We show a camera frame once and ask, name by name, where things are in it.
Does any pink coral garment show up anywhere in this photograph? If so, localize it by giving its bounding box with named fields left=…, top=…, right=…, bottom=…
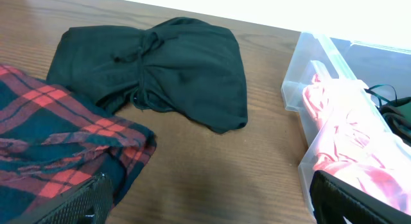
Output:
left=302, top=74, right=410, bottom=214

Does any black drawstring garment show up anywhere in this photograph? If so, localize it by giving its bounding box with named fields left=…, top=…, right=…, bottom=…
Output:
left=46, top=17, right=248, bottom=134

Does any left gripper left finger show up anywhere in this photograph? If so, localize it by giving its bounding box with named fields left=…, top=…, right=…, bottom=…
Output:
left=8, top=173, right=113, bottom=224

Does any red navy plaid shirt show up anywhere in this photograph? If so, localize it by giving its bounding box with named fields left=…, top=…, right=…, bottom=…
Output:
left=1, top=65, right=157, bottom=223

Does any dark green drawstring garment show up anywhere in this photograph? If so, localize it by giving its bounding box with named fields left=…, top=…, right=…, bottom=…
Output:
left=365, top=84, right=410, bottom=117

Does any clear plastic storage container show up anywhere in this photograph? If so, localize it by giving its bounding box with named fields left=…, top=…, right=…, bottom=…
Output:
left=281, top=32, right=410, bottom=214

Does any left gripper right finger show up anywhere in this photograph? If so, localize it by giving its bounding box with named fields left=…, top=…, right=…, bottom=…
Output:
left=310, top=171, right=410, bottom=224

